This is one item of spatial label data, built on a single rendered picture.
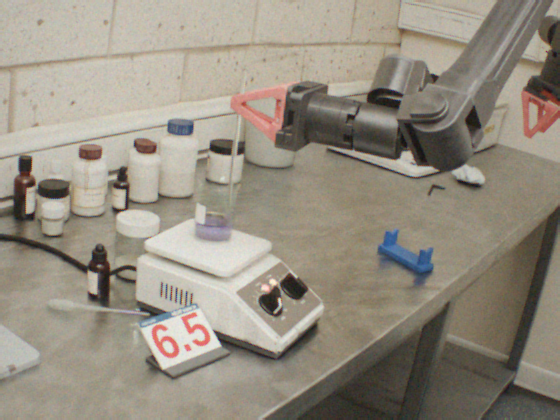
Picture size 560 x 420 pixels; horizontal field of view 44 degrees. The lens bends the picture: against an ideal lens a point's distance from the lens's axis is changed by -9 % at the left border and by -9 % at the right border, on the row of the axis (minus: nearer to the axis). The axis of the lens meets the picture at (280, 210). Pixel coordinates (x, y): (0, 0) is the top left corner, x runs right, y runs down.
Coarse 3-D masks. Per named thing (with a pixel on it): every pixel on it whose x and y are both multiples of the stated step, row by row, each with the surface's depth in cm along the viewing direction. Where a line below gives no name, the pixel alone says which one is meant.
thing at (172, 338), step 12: (192, 312) 84; (156, 324) 80; (168, 324) 81; (180, 324) 82; (192, 324) 83; (204, 324) 84; (156, 336) 79; (168, 336) 80; (180, 336) 81; (192, 336) 82; (204, 336) 83; (156, 348) 78; (168, 348) 79; (180, 348) 80; (192, 348) 81; (168, 360) 79
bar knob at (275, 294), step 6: (276, 288) 86; (264, 294) 86; (270, 294) 86; (276, 294) 85; (264, 300) 85; (270, 300) 85; (276, 300) 84; (264, 306) 84; (270, 306) 85; (276, 306) 84; (282, 306) 84; (270, 312) 84; (276, 312) 84
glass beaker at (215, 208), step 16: (208, 176) 92; (224, 176) 93; (208, 192) 88; (224, 192) 88; (208, 208) 89; (224, 208) 89; (208, 224) 89; (224, 224) 90; (208, 240) 90; (224, 240) 91
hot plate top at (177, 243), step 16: (192, 224) 96; (160, 240) 89; (176, 240) 90; (192, 240) 91; (240, 240) 93; (256, 240) 93; (176, 256) 86; (192, 256) 86; (208, 256) 87; (224, 256) 87; (240, 256) 88; (256, 256) 90; (224, 272) 84
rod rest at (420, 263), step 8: (392, 232) 120; (384, 240) 119; (392, 240) 120; (384, 248) 119; (392, 248) 119; (400, 248) 119; (432, 248) 114; (392, 256) 117; (400, 256) 116; (408, 256) 116; (416, 256) 117; (424, 256) 113; (408, 264) 115; (416, 264) 114; (424, 264) 114; (432, 264) 114
